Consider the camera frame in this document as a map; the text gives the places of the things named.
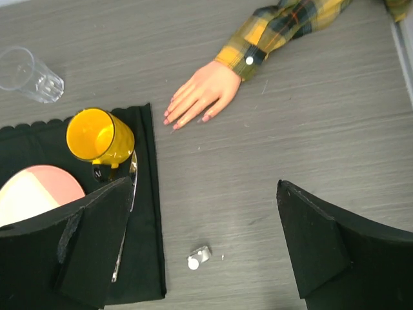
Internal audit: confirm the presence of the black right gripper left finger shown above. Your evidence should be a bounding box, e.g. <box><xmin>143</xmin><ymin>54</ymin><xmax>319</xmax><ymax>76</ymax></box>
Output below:
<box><xmin>1</xmin><ymin>177</ymin><xmax>132</xmax><ymax>309</ymax></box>

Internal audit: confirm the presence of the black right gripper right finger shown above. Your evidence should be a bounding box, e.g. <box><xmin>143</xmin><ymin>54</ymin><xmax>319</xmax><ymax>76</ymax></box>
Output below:
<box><xmin>277</xmin><ymin>180</ymin><xmax>412</xmax><ymax>309</ymax></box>

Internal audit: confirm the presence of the white nail polish bottle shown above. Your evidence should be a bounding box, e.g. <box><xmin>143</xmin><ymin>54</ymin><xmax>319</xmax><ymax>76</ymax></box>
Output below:
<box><xmin>187</xmin><ymin>245</ymin><xmax>212</xmax><ymax>271</ymax></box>

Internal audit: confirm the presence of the mannequin hand with painted nails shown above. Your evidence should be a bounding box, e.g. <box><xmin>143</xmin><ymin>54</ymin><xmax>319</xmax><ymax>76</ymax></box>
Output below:
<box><xmin>163</xmin><ymin>61</ymin><xmax>241</xmax><ymax>130</ymax></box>

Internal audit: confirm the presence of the black cloth placemat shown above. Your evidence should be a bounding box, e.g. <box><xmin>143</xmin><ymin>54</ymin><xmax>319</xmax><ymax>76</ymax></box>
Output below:
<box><xmin>1</xmin><ymin>105</ymin><xmax>166</xmax><ymax>307</ymax></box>

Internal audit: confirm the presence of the pink and cream plate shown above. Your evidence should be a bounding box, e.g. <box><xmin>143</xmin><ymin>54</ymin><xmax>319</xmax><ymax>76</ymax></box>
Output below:
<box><xmin>1</xmin><ymin>165</ymin><xmax>85</xmax><ymax>227</ymax></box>

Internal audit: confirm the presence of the silver table knife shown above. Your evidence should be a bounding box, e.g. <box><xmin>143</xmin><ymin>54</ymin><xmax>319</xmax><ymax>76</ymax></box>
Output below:
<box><xmin>111</xmin><ymin>151</ymin><xmax>138</xmax><ymax>283</ymax></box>

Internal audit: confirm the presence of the yellow mug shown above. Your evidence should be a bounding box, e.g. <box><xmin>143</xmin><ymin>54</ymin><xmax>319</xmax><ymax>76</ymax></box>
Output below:
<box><xmin>66</xmin><ymin>108</ymin><xmax>135</xmax><ymax>183</ymax></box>

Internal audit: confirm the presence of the clear plastic cup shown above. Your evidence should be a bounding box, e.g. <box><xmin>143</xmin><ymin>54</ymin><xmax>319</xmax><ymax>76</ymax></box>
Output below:
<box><xmin>1</xmin><ymin>46</ymin><xmax>65</xmax><ymax>103</ymax></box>

